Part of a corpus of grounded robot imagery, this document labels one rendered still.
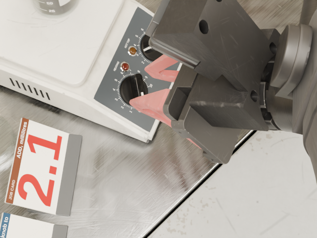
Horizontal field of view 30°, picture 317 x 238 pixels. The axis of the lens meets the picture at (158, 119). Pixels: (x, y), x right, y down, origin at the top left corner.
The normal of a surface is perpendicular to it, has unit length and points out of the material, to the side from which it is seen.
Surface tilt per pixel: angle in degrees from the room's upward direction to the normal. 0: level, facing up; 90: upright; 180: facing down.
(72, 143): 0
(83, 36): 0
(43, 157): 40
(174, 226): 0
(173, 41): 91
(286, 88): 101
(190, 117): 49
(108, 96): 30
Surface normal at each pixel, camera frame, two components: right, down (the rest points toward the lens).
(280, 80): -0.22, 0.96
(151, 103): -0.81, -0.48
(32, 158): 0.66, -0.19
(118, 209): 0.03, -0.34
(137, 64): 0.49, -0.11
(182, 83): -0.59, -0.50
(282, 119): -0.54, 0.69
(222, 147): 0.71, 0.05
